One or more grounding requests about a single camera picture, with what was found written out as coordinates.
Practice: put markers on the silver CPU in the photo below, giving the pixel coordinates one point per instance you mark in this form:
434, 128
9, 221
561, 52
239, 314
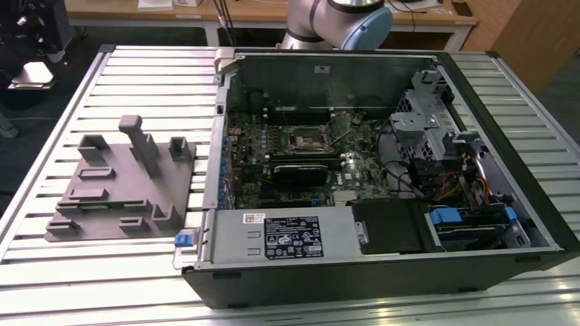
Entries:
37, 72

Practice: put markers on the thin metal locking lever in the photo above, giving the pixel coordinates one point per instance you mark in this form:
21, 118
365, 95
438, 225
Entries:
283, 113
343, 136

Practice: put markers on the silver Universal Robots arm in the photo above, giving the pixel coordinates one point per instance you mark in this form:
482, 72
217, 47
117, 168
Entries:
309, 17

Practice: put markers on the CPU socket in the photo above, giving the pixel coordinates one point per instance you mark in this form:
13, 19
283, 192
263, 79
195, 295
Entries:
309, 139

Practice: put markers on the wooden desk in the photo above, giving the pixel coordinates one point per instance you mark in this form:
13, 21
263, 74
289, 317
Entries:
114, 12

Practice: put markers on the white paper sheet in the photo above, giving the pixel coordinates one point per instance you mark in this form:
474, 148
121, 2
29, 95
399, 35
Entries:
155, 4

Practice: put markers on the small white box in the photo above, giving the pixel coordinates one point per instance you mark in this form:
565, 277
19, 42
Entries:
189, 2

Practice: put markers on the grey plastic parts rack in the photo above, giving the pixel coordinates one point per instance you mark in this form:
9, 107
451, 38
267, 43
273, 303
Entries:
131, 190

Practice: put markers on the black RAM slot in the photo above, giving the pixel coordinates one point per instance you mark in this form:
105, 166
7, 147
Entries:
309, 112
303, 156
303, 160
309, 121
309, 117
309, 109

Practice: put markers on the blue case release latch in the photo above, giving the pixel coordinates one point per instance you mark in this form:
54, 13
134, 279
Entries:
182, 239

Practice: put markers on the black graphics card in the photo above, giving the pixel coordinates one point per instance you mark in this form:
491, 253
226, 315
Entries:
299, 176

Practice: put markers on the grey power supply unit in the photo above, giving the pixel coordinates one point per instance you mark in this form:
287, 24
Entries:
231, 234

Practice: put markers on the black expansion slot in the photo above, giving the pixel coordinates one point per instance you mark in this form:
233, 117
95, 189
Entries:
286, 203

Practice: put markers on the round silver coin battery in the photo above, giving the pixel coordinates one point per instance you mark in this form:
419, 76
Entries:
358, 119

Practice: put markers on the silver chipset heatsink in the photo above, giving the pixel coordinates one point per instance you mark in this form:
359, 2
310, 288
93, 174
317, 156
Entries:
346, 198

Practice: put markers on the green motherboard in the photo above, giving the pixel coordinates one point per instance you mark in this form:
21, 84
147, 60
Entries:
363, 185

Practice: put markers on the silver metal drive cage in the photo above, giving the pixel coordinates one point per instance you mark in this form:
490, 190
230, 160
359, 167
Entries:
410, 134

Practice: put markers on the black plastic shroud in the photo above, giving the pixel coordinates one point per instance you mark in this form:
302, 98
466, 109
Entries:
390, 227

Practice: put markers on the black PC case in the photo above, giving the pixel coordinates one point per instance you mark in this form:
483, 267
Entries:
318, 285

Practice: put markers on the hard disk in blue carrier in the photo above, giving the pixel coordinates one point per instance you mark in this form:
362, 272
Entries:
443, 217

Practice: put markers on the wooden cabinet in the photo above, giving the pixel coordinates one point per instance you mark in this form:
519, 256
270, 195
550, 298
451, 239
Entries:
535, 34

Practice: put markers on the blue drive bay clip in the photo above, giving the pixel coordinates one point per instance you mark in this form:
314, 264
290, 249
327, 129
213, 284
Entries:
510, 214

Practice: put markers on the metal disk bay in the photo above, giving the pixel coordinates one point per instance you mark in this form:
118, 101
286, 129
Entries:
522, 234

